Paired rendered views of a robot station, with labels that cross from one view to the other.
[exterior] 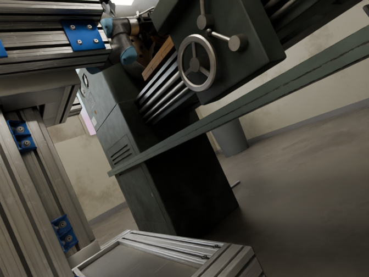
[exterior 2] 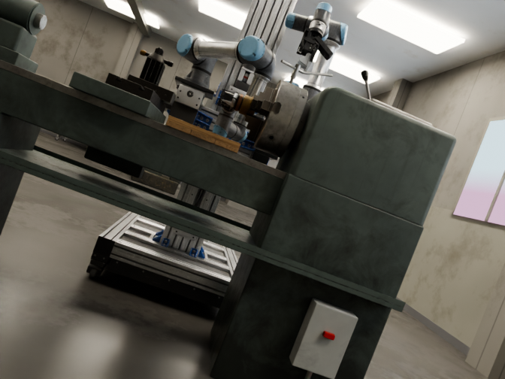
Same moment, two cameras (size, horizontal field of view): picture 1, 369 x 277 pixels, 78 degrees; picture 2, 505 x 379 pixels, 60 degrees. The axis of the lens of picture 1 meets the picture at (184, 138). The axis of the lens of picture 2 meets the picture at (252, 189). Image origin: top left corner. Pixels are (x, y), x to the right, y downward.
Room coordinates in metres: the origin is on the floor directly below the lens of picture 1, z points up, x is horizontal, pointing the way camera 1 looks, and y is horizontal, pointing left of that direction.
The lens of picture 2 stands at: (2.24, -1.70, 0.79)
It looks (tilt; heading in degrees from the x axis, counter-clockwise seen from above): 1 degrees down; 119
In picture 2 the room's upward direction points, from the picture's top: 21 degrees clockwise
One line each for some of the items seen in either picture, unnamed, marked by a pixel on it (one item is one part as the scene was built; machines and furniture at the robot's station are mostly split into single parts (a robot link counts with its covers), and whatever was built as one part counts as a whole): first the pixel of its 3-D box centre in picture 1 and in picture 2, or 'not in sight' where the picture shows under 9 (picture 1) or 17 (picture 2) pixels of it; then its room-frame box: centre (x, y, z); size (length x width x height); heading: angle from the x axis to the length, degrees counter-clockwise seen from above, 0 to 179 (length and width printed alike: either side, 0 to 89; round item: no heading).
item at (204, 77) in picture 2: not in sight; (198, 78); (0.57, 0.22, 1.21); 0.15 x 0.15 x 0.10
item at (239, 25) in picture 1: (214, 43); (124, 141); (0.63, -0.19, 0.73); 0.27 x 0.12 x 0.27; 35
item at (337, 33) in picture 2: not in sight; (321, 66); (1.09, 0.57, 1.54); 0.15 x 0.12 x 0.55; 17
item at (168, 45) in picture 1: (187, 55); (204, 137); (1.06, -0.18, 0.89); 0.36 x 0.30 x 0.04; 125
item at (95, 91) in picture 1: (125, 86); (357, 156); (1.59, 0.23, 1.06); 0.59 x 0.48 x 0.39; 35
